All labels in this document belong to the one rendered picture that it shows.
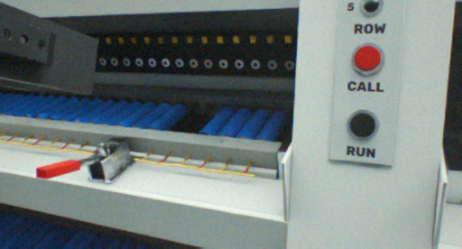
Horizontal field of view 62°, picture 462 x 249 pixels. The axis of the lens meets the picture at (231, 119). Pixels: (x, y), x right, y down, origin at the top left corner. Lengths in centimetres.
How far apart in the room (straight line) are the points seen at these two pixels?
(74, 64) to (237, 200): 17
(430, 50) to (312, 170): 11
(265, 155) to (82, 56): 18
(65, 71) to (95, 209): 21
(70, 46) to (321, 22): 16
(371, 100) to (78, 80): 18
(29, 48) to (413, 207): 23
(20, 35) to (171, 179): 22
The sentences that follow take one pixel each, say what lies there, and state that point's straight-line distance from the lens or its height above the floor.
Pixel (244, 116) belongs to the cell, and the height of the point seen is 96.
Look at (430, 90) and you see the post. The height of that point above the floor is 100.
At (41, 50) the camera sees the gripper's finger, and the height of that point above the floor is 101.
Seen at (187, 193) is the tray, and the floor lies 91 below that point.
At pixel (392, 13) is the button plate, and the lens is 27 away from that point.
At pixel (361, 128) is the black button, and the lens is 26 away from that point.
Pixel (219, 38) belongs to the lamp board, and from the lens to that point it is 46.
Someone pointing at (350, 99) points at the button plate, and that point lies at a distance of 27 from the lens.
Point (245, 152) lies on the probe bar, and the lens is 34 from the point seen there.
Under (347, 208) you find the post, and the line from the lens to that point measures 28.
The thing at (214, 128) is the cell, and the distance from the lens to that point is 40.
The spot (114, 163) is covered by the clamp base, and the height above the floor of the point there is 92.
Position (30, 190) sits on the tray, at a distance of 45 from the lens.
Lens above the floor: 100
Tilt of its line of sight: 6 degrees down
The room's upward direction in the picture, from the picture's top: 2 degrees clockwise
